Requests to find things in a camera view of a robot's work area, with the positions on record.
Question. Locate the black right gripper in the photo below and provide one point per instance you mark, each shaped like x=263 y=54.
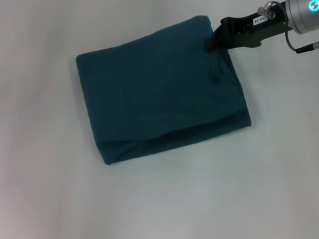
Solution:
x=247 y=30

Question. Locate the teal t-shirt with FREE print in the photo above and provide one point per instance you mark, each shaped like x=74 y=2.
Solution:
x=155 y=98

